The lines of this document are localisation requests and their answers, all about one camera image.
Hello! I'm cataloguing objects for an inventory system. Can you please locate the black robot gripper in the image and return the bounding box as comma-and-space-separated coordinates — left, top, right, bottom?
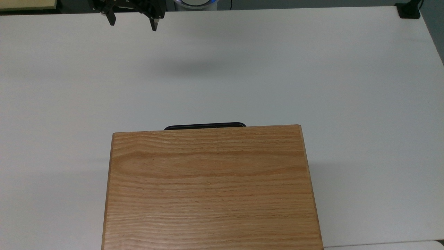
88, 0, 166, 32

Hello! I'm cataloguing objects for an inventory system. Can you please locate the black drawer handle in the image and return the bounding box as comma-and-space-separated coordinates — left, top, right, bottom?
163, 122, 247, 131

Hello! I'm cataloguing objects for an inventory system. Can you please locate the pale yellow board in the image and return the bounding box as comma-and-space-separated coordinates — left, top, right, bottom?
0, 0, 58, 11

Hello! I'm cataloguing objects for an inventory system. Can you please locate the light oak wooden cabinet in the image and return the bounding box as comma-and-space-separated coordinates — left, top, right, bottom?
101, 124, 324, 250

